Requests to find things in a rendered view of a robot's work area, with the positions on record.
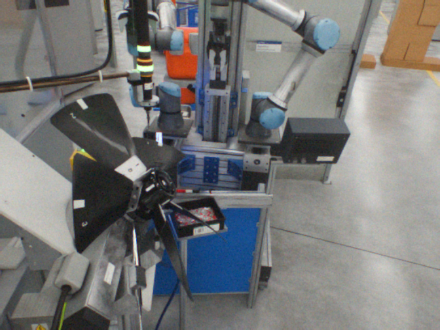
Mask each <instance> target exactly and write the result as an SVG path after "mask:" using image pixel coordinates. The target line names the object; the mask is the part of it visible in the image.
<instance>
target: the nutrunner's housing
mask: <svg viewBox="0 0 440 330"><path fill-rule="evenodd" d="M140 79H143V85H142V87H143V99H144V100H151V99H152V98H153V95H152V90H153V84H152V76H150V77H142V76H140ZM143 109H144V110H145V111H150V110H152V105H151V106H143Z"/></svg>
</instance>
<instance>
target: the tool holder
mask: <svg viewBox="0 0 440 330"><path fill-rule="evenodd" d="M126 72H128V74H129V77H126V78H127V82H128V84H131V85H132V87H133V97H134V100H135V101H136V103H137V104H138V105H143V106H151V105H156V104H158V103H159V97H157V96H153V98H152V99H151V100H144V99H143V87H142V85H143V79H140V72H139V71H135V72H133V71H132V72H131V71H130V69H128V70H126Z"/></svg>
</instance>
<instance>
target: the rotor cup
mask: <svg viewBox="0 0 440 330"><path fill-rule="evenodd" d="M162 180H163V181H165V182H166V183H167V185H166V186H165V185H163V184H162ZM140 181H142V183H143V186H142V190H141V194H140V198H139V202H138V205H137V207H136V209H135V210H132V211H131V212H128V214H129V215H130V216H131V217H132V218H134V219H135V220H137V221H140V222H143V223H145V222H148V221H149V220H151V219H152V218H151V217H152V215H153V213H154V210H155V208H156V205H157V204H160V206H161V207H162V206H164V205H166V204H168V203H169V202H171V201H172V200H174V199H175V197H176V196H177V190H176V187H175V184H174V182H173V181H172V178H171V177H170V176H169V175H168V174H167V173H166V172H165V171H164V170H162V169H160V168H158V167H154V168H152V169H151V170H149V171H147V172H146V173H144V174H143V175H141V176H140V177H139V178H138V179H137V180H136V181H135V182H140ZM152 185H154V187H153V188H152V189H149V190H148V191H146V189H147V188H148V187H150V186H152ZM168 200H170V201H169V202H167V203H165V202H166V201H168ZM163 203H165V204H164V205H162V204H163Z"/></svg>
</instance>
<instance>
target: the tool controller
mask: <svg viewBox="0 0 440 330"><path fill-rule="evenodd" d="M350 134H351V132H350V131H349V129H348V127H347V125H346V123H345V121H344V119H329V118H300V117H288V118H287V122H286V126H285V130H284V132H283V135H282V139H281V142H280V147H279V149H280V154H281V156H282V161H283V163H284V164H336V163H337V162H338V159H339V157H340V156H341V154H342V152H343V150H344V148H345V146H346V142H347V141H348V138H349V137H350Z"/></svg>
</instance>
